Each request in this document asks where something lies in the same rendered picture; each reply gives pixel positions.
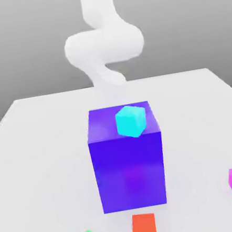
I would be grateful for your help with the small cyan cube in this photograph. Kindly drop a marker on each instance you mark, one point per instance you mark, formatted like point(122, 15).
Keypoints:
point(130, 122)

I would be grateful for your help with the large purple box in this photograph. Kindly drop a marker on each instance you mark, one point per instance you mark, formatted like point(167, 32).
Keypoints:
point(129, 169)

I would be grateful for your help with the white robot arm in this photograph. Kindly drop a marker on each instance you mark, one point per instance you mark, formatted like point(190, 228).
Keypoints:
point(104, 45)

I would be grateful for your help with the small orange cube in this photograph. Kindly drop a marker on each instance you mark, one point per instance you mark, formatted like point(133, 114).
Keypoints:
point(144, 230)

